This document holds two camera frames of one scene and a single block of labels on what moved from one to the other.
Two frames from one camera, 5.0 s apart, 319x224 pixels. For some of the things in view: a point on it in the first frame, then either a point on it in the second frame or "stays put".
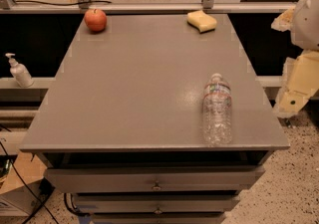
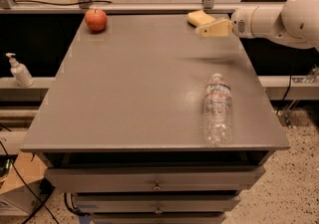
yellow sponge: x=204 y=23 stays put
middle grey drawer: x=156 y=204 stays put
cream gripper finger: x=300 y=82 → x=241 y=24
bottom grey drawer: x=159 y=217 stays put
